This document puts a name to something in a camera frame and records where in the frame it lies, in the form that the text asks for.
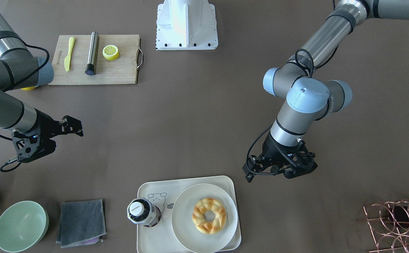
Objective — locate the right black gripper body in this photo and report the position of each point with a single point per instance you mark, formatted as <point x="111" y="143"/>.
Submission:
<point x="47" y="126"/>

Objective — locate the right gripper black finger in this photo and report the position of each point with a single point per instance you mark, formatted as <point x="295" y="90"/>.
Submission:
<point x="70" y="125"/>

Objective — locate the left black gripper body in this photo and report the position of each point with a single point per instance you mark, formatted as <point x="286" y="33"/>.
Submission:
<point x="271" y="146"/>

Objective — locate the twisted ring donut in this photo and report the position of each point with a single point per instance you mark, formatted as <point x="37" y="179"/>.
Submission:
<point x="209" y="216"/>

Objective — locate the white plate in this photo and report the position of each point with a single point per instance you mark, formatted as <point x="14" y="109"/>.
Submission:
<point x="184" y="229"/>

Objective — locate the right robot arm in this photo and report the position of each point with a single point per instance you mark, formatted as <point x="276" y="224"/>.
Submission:
<point x="19" y="69"/>

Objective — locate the yellow lemon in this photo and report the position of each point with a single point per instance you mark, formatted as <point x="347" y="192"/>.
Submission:
<point x="28" y="88"/>

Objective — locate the metal cylinder tool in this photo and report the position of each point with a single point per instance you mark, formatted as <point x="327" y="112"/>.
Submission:
<point x="92" y="55"/>

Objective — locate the wooden cutting board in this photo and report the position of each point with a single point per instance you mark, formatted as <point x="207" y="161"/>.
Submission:
<point x="123" y="70"/>

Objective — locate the green bowl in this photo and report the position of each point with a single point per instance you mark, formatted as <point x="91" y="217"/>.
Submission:
<point x="22" y="226"/>

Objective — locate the half lemon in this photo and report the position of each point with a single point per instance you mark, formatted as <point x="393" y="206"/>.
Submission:
<point x="110" y="52"/>

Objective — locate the yellow plastic knife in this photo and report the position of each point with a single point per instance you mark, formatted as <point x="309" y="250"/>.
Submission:
<point x="67" y="59"/>

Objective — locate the grey cloth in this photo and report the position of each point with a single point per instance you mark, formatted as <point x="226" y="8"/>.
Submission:
<point x="81" y="223"/>

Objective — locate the brown tea bottle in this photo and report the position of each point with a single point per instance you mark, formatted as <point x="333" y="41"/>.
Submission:
<point x="142" y="212"/>

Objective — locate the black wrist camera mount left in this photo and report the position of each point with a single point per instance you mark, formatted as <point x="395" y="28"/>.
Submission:
<point x="253" y="167"/>

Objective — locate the copper wire bottle rack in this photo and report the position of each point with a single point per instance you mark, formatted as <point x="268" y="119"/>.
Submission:
<point x="389" y="226"/>

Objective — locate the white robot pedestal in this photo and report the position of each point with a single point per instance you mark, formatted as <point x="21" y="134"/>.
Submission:
<point x="186" y="25"/>

